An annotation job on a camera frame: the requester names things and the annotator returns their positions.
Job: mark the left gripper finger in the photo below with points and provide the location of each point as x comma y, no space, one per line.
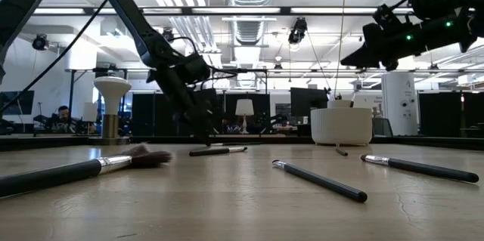
212,118
200,127

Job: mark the large powder makeup brush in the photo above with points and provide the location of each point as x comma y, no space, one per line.
56,175

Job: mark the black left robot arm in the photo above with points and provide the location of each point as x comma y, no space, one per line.
125,10

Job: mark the small white shade lamp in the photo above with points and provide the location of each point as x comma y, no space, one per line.
244,108

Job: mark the white column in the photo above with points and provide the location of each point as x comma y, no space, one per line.
399,101

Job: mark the black partition panels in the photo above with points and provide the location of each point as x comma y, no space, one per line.
151,114
440,114

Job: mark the black ceiling spotlight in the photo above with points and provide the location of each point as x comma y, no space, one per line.
298,31
168,34
39,42

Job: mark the white mushroom table lamp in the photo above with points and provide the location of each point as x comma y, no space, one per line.
112,93

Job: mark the grey chair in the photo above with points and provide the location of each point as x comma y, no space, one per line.
382,127

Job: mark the black computer monitor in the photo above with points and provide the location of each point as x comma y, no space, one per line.
308,101

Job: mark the cream round brush organizer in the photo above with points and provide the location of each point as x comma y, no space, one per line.
340,125

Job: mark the small white box lampshade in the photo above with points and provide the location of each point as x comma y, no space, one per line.
90,112

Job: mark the black overhead light bar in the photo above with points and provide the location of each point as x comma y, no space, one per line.
242,10

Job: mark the person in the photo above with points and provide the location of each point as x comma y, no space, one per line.
63,118

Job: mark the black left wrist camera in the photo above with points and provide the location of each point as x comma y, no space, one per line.
194,69

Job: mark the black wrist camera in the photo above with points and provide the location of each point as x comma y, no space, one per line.
385,16
194,69

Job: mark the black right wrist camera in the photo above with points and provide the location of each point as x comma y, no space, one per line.
385,16

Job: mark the black aluminium table frame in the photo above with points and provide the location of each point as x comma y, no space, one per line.
56,142

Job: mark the dark wall screen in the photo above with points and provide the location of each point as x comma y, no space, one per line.
17,101

